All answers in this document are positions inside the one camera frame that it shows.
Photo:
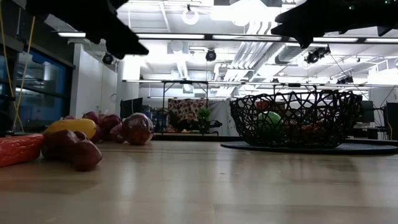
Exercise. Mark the round dark blue mat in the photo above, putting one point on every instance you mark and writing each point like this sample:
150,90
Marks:
367,149

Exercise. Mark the dark red lumpy vegetable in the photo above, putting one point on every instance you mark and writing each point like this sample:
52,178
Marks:
71,149

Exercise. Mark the distant black metal frame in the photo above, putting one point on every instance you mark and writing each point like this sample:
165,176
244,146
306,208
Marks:
186,82

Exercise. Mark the yellow orange mango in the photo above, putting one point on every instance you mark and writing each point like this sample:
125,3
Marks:
74,126

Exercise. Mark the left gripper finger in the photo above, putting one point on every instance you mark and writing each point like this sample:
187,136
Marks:
94,40
127,46

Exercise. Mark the red pomegranate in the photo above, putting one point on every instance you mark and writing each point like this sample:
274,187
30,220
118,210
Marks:
136,129

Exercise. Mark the long ceiling light bar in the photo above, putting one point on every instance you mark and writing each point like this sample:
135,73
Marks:
186,36

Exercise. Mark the blue glass partition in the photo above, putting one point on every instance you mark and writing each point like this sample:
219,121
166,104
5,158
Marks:
40,93

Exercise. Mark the black monitor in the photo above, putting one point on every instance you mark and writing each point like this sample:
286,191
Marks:
131,107
392,119

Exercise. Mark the person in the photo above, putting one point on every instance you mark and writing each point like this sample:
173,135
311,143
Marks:
189,119

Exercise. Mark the silver ventilation duct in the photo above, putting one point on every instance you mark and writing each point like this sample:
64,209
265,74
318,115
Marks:
292,53

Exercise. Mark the small distant green plant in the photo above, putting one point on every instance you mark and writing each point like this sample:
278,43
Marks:
203,119

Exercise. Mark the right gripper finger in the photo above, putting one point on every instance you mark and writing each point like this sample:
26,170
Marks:
295,21
303,42

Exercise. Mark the brown patterned cloth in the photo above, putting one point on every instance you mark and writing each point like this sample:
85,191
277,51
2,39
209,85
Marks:
185,107

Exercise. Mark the green bell pepper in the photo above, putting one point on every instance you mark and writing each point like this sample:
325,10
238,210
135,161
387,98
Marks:
270,119

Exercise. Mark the orange carrot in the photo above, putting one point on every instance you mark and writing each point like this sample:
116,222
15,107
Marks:
18,149

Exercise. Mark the purple grape bunch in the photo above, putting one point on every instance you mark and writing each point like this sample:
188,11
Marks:
109,122

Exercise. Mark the black ceiling camera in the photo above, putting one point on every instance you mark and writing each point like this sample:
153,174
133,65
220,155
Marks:
317,54
108,58
211,55

